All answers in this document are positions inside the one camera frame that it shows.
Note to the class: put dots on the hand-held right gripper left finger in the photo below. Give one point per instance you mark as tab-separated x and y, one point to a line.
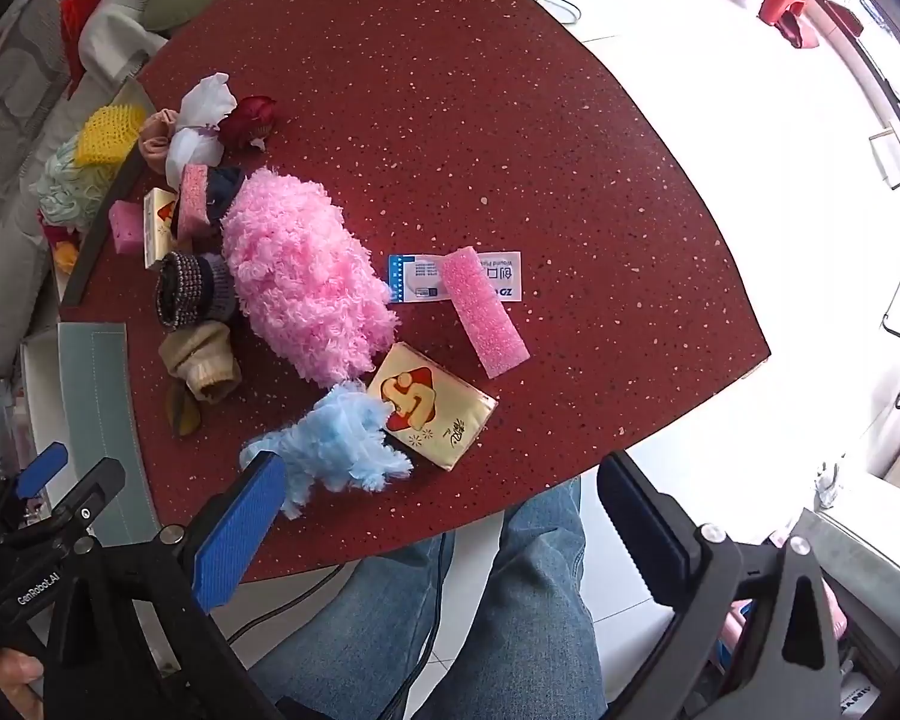
240	532

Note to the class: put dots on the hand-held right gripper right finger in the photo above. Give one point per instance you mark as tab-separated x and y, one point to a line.
645	532

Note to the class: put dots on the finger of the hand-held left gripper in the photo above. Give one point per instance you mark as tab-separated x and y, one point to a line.
41	469
86	499

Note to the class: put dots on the light blue fluffy cloth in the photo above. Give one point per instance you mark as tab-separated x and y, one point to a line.
330	439

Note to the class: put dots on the beige knit sock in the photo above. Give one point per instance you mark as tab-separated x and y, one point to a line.
195	360

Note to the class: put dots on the dark knitted sock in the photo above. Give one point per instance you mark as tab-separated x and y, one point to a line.
191	289

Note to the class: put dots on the pink fluffy cloth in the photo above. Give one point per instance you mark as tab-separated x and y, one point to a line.
300	270

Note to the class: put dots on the pink foam strip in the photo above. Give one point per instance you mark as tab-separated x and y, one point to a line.
484	311

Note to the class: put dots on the white blue plaster packet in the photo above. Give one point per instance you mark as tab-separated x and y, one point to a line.
420	277

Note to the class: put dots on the white cloth bag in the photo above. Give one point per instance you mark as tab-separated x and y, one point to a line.
199	124

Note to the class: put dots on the person's left hand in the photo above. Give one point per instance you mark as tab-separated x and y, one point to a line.
11	673

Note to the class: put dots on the person's blue jeans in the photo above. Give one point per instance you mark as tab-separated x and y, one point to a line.
510	600

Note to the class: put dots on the orange fabric flower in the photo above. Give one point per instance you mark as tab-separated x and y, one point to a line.
65	256

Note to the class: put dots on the gold tissue packet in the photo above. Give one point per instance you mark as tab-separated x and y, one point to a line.
431	409
157	229

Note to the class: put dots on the small pink sponge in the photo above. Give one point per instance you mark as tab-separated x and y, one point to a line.
124	221

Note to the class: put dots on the mint green bath pouf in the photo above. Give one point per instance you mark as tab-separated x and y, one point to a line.
71	187

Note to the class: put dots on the grey shallow tray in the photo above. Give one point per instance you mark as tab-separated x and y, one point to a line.
112	189

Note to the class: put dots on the pink knitted sock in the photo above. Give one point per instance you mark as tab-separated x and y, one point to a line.
193	199

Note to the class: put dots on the dark blue cloth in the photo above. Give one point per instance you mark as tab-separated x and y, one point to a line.
226	187

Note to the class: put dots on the grey patterned sofa cover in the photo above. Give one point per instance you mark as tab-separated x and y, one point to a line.
15	127

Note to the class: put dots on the yellow knit cloth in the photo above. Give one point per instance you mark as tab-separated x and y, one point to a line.
106	131

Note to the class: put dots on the peach knit sock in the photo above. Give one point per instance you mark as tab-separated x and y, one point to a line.
155	142

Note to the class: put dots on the dark red fabric rose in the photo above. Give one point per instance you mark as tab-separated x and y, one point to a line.
249	120

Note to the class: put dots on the white sofa cushion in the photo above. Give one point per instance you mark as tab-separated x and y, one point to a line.
116	41

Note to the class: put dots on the red embroidered cushion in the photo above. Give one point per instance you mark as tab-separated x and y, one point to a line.
75	22

